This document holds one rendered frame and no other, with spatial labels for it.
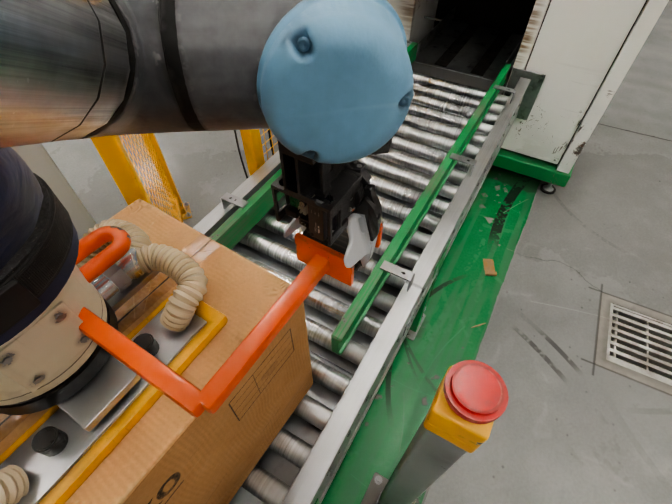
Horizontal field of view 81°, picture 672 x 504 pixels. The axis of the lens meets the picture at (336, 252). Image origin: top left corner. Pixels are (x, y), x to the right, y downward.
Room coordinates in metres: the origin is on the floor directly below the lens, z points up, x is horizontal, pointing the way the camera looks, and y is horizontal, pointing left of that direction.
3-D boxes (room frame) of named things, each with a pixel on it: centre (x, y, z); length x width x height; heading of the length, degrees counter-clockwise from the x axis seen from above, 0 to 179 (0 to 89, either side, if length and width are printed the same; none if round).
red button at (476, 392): (0.16, -0.16, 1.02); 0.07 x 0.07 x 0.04
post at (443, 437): (0.16, -0.16, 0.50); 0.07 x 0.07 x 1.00; 60
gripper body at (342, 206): (0.32, 0.01, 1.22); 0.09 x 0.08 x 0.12; 148
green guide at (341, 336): (1.10, -0.43, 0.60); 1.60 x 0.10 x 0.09; 150
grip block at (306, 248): (0.35, 0.00, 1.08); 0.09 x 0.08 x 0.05; 58
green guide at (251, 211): (1.37, 0.03, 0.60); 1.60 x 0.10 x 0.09; 150
